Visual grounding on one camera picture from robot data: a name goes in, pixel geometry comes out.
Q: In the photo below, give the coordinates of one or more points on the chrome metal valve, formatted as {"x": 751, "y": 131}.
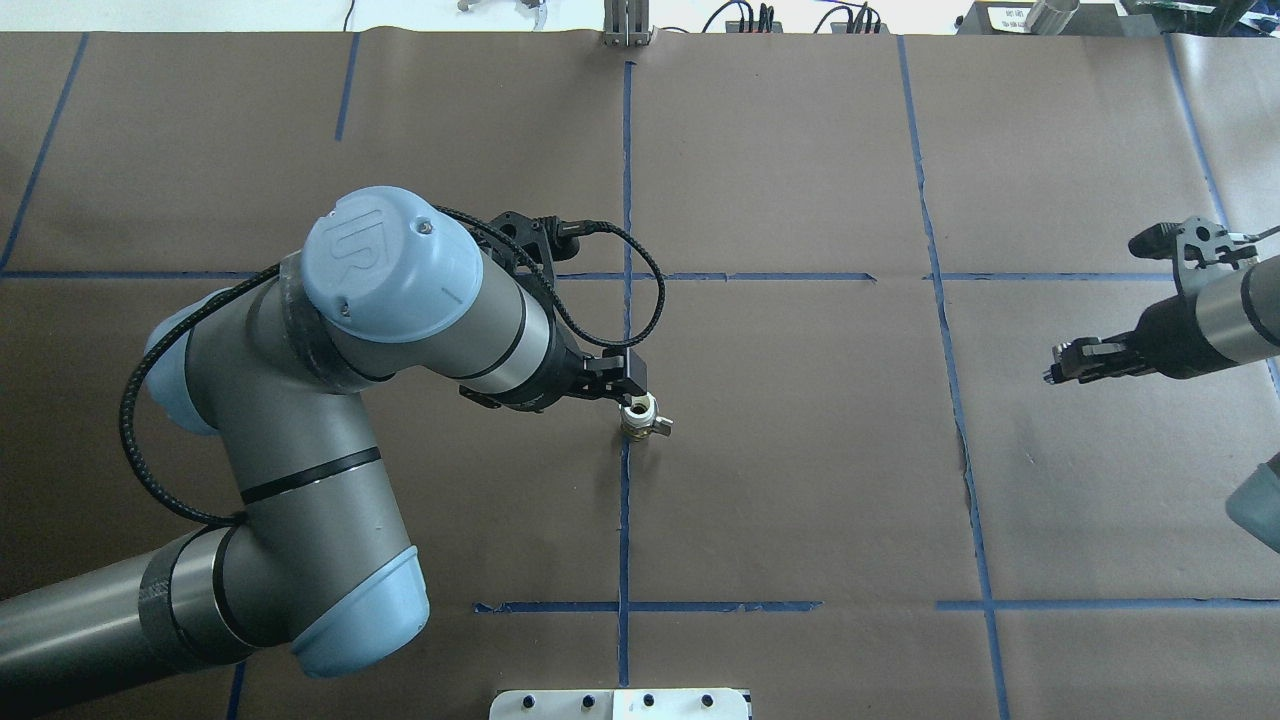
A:
{"x": 640, "y": 418}

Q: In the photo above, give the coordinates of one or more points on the orange black connector block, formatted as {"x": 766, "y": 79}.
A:
{"x": 742, "y": 18}

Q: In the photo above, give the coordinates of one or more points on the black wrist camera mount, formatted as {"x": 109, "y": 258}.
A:
{"x": 537, "y": 243}

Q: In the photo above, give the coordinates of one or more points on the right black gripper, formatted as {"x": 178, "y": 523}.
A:
{"x": 1172, "y": 338}

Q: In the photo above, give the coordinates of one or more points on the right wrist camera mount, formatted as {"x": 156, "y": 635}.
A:
{"x": 1201, "y": 252}

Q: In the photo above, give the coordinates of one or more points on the aluminium frame post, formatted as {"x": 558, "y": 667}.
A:
{"x": 627, "y": 23}

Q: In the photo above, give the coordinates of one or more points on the black box under weight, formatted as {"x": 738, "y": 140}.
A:
{"x": 1006, "y": 18}

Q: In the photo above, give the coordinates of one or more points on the metal cylinder weight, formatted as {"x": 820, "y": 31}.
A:
{"x": 1049, "y": 17}

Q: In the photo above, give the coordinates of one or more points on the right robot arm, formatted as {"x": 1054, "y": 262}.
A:
{"x": 1230, "y": 321}

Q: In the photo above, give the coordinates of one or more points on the white pillar with base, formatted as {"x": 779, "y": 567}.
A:
{"x": 623, "y": 703}

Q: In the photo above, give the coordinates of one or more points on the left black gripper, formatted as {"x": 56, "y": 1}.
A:
{"x": 549, "y": 384}

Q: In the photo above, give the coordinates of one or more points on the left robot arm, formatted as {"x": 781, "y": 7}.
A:
{"x": 245, "y": 415}

